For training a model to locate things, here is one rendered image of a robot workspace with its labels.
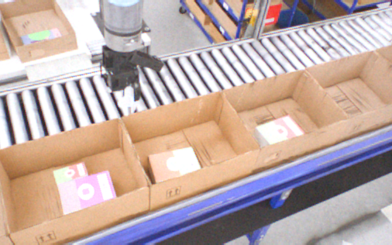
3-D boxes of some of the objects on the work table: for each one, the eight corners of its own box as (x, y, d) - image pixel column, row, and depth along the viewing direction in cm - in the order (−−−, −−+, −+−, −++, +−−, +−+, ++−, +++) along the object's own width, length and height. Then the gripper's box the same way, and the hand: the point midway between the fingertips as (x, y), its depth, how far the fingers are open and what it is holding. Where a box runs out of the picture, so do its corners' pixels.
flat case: (20, 39, 191) (19, 36, 190) (58, 29, 198) (57, 27, 197) (28, 54, 184) (27, 52, 183) (67, 45, 191) (66, 43, 190)
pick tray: (54, 9, 213) (51, -7, 205) (78, 49, 193) (76, 32, 186) (1, 20, 202) (-5, 3, 194) (21, 63, 182) (15, 47, 174)
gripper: (94, 36, 96) (98, 100, 111) (115, 61, 90) (116, 125, 104) (125, 29, 100) (125, 92, 115) (147, 53, 94) (144, 116, 108)
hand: (129, 101), depth 110 cm, fingers open, 5 cm apart
